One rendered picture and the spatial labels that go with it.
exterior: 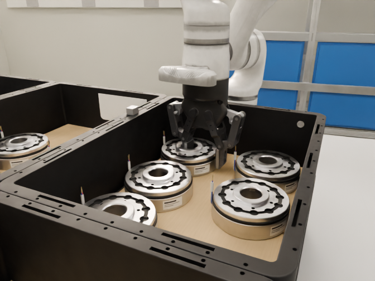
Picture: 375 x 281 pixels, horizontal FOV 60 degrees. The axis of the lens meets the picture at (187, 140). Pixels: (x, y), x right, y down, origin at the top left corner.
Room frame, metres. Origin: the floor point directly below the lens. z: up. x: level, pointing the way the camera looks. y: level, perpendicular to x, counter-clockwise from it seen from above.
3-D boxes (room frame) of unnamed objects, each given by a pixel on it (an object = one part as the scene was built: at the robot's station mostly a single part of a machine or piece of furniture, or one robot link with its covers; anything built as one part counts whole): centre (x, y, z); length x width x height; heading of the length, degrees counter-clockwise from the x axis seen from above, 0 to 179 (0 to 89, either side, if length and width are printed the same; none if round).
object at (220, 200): (0.37, -0.09, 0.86); 0.10 x 0.10 x 0.01
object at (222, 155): (0.49, -0.07, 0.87); 0.03 x 0.01 x 0.05; 60
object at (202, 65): (0.50, -0.02, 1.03); 0.11 x 0.09 x 0.06; 150
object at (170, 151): (0.53, 0.00, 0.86); 0.10 x 0.10 x 0.01
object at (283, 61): (2.29, -0.42, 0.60); 0.72 x 0.03 x 0.56; 73
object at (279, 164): (0.47, -0.13, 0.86); 0.05 x 0.05 x 0.01
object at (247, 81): (0.79, -0.13, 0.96); 0.09 x 0.09 x 0.17; 36
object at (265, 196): (0.37, -0.09, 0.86); 0.05 x 0.05 x 0.01
